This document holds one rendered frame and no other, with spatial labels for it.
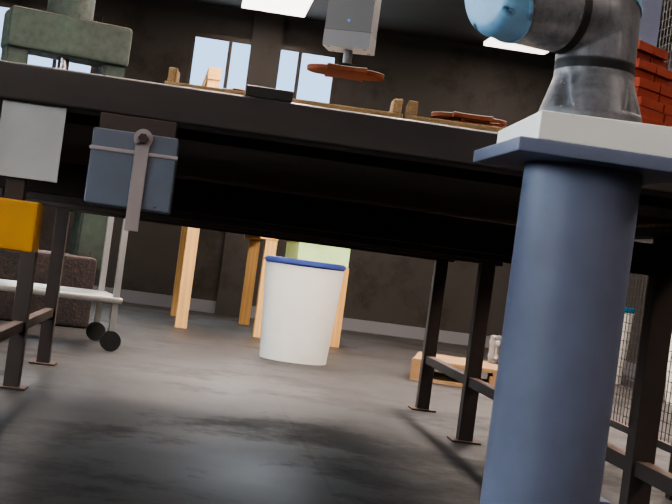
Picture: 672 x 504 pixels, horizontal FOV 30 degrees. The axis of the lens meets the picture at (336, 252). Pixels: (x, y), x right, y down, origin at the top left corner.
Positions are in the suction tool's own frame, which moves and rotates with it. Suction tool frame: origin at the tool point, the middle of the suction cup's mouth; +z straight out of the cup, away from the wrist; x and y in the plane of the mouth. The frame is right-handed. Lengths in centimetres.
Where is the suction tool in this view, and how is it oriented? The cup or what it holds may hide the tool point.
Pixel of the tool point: (344, 76)
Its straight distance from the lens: 225.7
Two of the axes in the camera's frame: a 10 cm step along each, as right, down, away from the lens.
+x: -1.9, -0.3, -9.8
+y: -9.7, -1.3, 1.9
